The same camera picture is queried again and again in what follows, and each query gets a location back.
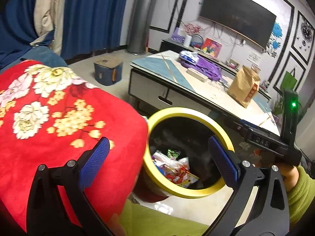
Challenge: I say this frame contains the right hand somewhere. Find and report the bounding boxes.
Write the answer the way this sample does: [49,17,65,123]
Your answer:
[254,149,299,192]

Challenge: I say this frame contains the white vase red flowers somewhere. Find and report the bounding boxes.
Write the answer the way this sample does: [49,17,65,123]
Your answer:
[183,23,203,48]

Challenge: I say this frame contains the red floral blanket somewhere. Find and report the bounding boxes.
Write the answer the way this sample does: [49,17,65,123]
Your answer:
[1,60,148,229]

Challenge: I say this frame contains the brown paper bag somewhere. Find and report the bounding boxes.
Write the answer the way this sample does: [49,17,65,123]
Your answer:
[227,66,260,108]

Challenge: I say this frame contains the white power strip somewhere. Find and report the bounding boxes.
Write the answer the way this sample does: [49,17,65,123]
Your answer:
[186,68,208,83]

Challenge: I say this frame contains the grey tower air conditioner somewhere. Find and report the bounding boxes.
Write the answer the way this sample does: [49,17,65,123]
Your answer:
[127,0,157,54]

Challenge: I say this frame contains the yellow rimmed black trash bin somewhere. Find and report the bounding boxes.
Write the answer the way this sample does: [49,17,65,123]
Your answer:
[143,107,234,200]

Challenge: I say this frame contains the beige curtain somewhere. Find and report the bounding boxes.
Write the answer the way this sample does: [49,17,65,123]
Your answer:
[30,0,65,55]

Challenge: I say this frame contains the colourful painting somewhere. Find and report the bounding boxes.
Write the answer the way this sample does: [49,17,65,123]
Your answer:
[201,38,222,58]

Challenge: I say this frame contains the blue curtain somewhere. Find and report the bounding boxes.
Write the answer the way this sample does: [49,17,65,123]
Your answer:
[1,0,126,71]

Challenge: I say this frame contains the black wall television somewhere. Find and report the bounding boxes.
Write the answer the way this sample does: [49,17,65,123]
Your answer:
[200,0,276,49]

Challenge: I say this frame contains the trash pile in bin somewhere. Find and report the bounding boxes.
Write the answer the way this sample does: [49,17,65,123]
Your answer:
[151,149,199,189]

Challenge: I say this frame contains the coffee table with drawers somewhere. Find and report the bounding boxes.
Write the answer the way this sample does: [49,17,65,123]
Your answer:
[128,51,280,135]

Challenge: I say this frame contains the purple bag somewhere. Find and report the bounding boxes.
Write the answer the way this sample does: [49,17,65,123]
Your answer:
[179,56,222,82]

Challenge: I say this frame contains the green trousers leg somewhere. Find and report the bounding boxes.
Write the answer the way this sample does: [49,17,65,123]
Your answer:
[120,200,209,235]

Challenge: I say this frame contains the tissue pack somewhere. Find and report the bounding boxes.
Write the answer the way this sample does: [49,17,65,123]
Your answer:
[179,50,199,65]

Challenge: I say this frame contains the green sleeve right forearm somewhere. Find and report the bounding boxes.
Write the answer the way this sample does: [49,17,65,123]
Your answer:
[287,166,315,224]

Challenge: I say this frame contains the blue square stool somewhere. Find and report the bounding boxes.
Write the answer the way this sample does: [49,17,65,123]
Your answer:
[94,54,123,86]

